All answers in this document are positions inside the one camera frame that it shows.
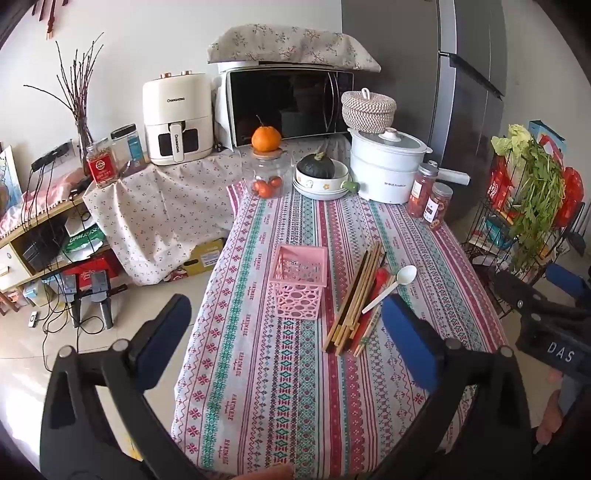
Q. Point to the floral microwave cover cloth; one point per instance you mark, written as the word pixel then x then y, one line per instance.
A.
pixel 295 44

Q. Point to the small red fruit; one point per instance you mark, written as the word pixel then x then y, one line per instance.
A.
pixel 276 182
pixel 261 187

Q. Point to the dark green kabocha squash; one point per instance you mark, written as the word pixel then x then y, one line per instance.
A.
pixel 317 166

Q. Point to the green plastic bag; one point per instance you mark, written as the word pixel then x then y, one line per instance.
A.
pixel 83 242

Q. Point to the red plastic spoon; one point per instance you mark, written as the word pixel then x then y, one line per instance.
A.
pixel 379 281

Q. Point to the red plastic bag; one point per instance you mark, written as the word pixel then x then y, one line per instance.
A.
pixel 572 194

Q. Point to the glass jar with cork lid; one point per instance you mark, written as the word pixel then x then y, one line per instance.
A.
pixel 270 168

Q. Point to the cream air fryer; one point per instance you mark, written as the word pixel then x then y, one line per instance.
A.
pixel 178 115

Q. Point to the jar of dried fruit rings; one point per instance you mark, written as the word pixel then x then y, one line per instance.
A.
pixel 438 207

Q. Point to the white electric pot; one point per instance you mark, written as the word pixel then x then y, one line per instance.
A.
pixel 388 175

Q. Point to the clear container with black lid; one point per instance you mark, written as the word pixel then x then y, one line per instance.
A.
pixel 131 147

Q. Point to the grey refrigerator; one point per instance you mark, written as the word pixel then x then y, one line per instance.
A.
pixel 415 55

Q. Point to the woven basket with lid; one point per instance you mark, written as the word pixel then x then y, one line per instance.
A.
pixel 368 110

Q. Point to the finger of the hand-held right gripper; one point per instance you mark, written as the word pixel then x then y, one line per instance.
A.
pixel 517 288
pixel 567 280

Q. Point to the jar of red dried fruit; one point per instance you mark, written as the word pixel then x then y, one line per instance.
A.
pixel 420 194

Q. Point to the person's right hand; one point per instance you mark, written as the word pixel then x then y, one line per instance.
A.
pixel 551 415

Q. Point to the black box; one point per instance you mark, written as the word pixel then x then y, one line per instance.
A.
pixel 41 249

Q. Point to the leafy green vegetables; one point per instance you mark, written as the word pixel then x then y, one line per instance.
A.
pixel 538 198

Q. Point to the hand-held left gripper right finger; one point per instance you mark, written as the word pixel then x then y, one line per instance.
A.
pixel 407 342

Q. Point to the person's left hand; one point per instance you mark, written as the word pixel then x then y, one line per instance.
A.
pixel 270 473

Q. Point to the napa cabbage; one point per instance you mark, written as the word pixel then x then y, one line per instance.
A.
pixel 515 136

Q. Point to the white flower print bowl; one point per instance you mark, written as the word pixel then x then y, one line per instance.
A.
pixel 318 183

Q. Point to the red snack package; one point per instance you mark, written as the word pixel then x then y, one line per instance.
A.
pixel 501 184

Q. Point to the light blue box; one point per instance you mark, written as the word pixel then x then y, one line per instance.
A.
pixel 39 293

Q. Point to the white pot lid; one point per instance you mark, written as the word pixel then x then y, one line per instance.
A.
pixel 388 137

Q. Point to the white plastic spoon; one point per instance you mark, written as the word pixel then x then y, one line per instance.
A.
pixel 406 275

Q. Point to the dry branches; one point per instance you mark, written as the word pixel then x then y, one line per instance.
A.
pixel 78 78

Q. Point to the black door microwave oven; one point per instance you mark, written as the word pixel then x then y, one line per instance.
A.
pixel 286 108

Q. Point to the small white device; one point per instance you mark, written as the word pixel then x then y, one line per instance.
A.
pixel 33 319

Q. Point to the blue carton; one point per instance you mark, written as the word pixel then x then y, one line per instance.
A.
pixel 549 134

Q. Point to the floral cabinet cloth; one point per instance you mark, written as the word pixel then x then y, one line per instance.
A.
pixel 161 212

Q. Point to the wooden shelf unit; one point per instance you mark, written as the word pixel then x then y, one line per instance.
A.
pixel 9 267

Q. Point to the pink perforated plastic basket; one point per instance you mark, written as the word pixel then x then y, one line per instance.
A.
pixel 295 302

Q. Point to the black grey floor device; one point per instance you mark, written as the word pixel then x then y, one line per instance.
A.
pixel 99 295

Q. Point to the large orange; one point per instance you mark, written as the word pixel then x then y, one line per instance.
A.
pixel 266 138

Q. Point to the pile of chopsticks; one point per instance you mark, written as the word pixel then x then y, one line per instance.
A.
pixel 351 300

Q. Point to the framed picture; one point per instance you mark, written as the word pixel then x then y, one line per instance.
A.
pixel 8 184

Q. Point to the black power strip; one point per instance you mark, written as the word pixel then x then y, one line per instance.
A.
pixel 48 157

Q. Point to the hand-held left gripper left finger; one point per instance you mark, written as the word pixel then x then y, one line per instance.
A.
pixel 167 333

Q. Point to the red box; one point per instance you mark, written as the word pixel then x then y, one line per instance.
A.
pixel 90 270

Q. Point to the patterned striped tablecloth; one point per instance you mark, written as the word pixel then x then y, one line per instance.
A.
pixel 277 392

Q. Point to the red label glass jar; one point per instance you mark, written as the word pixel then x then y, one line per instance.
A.
pixel 101 166

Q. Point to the wooden wall ornament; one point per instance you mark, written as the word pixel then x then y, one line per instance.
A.
pixel 50 18

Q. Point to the glass vase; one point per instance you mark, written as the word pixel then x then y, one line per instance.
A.
pixel 85 143

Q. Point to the pink cloth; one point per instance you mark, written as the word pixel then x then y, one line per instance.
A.
pixel 51 184

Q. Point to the yellow cardboard box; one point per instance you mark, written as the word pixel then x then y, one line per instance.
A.
pixel 207 256

